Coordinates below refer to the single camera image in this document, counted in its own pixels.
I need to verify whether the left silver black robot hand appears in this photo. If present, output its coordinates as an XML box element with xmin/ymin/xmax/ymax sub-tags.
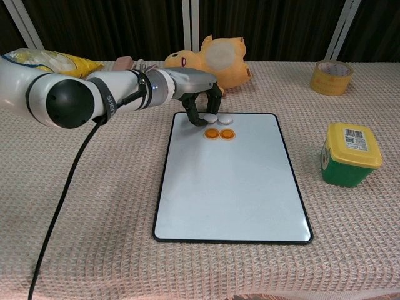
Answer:
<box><xmin>170</xmin><ymin>68</ymin><xmax>224</xmax><ymax>126</ymax></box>

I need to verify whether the white magnetic board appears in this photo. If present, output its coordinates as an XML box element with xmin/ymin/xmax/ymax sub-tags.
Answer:
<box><xmin>152</xmin><ymin>111</ymin><xmax>314</xmax><ymax>245</ymax></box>

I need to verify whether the yellow plush toy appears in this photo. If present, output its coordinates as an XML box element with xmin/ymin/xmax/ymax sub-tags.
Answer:
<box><xmin>164</xmin><ymin>34</ymin><xmax>253</xmax><ymax>94</ymax></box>

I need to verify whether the pink pencil case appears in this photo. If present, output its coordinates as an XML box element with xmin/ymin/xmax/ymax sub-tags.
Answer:
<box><xmin>115</xmin><ymin>56</ymin><xmax>136</xmax><ymax>71</ymax></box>

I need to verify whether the dark pleated curtain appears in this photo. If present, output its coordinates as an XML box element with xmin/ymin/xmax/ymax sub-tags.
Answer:
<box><xmin>0</xmin><ymin>0</ymin><xmax>29</xmax><ymax>56</ymax></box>
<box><xmin>339</xmin><ymin>0</ymin><xmax>400</xmax><ymax>63</ymax></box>
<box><xmin>20</xmin><ymin>0</ymin><xmax>185</xmax><ymax>62</ymax></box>
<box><xmin>198</xmin><ymin>0</ymin><xmax>348</xmax><ymax>62</ymax></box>

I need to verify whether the yellow snack bag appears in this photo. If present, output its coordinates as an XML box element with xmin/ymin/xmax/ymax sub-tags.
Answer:
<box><xmin>6</xmin><ymin>48</ymin><xmax>105</xmax><ymax>79</ymax></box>

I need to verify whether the yellow tape roll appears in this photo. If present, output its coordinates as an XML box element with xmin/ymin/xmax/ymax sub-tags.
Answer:
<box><xmin>309</xmin><ymin>59</ymin><xmax>355</xmax><ymax>97</ymax></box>

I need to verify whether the green container with yellow lid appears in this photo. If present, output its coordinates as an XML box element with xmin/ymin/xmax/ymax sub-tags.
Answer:
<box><xmin>319</xmin><ymin>122</ymin><xmax>384</xmax><ymax>188</ymax></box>

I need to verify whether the beige woven tablecloth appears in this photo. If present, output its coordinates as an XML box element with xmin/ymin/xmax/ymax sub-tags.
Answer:
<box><xmin>0</xmin><ymin>59</ymin><xmax>400</xmax><ymax>300</ymax></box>

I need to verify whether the white metal frame post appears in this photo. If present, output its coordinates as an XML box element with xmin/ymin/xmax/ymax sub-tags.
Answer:
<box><xmin>324</xmin><ymin>0</ymin><xmax>362</xmax><ymax>62</ymax></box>
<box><xmin>2</xmin><ymin>0</ymin><xmax>44</xmax><ymax>51</ymax></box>
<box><xmin>182</xmin><ymin>0</ymin><xmax>200</xmax><ymax>62</ymax></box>

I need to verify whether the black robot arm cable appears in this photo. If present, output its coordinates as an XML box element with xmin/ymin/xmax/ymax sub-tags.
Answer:
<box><xmin>27</xmin><ymin>84</ymin><xmax>148</xmax><ymax>300</ymax></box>

